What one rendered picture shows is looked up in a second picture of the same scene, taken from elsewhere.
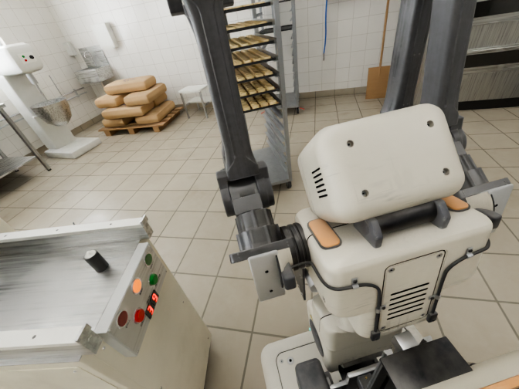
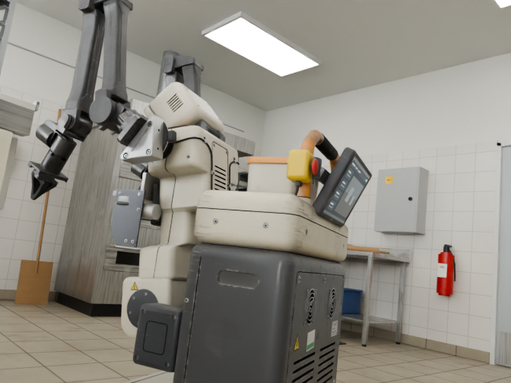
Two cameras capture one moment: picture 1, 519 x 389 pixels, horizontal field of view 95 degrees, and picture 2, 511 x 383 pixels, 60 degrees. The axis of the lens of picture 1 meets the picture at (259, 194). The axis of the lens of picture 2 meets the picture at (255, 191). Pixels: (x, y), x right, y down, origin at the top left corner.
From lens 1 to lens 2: 1.21 m
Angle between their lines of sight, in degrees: 72
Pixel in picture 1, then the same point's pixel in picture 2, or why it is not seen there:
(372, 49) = (25, 240)
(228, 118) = (122, 61)
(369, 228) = (201, 123)
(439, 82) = not seen: hidden behind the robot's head
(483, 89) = not seen: hidden behind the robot
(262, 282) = (155, 136)
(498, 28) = (157, 234)
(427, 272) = (224, 161)
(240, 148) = (123, 80)
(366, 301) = (207, 160)
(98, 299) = not seen: outside the picture
